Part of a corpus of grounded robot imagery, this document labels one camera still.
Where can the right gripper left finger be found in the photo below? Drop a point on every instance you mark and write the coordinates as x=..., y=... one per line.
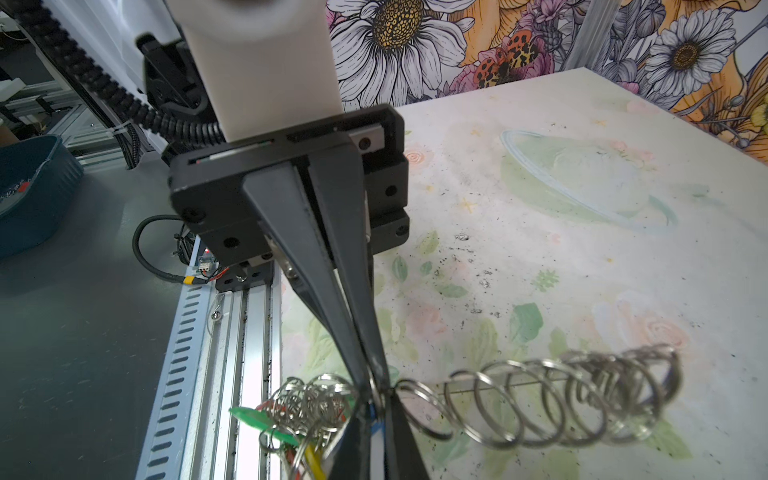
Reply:
x=353, y=458

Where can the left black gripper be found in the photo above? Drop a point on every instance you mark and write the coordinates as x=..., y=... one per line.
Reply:
x=339, y=183

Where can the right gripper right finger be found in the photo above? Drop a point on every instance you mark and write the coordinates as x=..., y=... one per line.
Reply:
x=403, y=460

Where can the yellow key tag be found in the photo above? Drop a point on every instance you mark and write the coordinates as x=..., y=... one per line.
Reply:
x=313, y=463

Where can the key with blue tag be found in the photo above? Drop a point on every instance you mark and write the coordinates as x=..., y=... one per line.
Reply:
x=377, y=421

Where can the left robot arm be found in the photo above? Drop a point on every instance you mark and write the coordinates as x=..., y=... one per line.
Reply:
x=133, y=56

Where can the blue plastic bin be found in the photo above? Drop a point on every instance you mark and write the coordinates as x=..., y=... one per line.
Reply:
x=39, y=177

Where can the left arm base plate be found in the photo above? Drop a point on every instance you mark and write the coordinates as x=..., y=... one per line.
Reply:
x=244, y=276

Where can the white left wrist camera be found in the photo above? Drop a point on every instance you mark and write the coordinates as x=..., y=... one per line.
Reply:
x=265, y=65

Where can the aluminium front rail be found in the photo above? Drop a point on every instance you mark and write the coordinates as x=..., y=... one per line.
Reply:
x=239, y=357

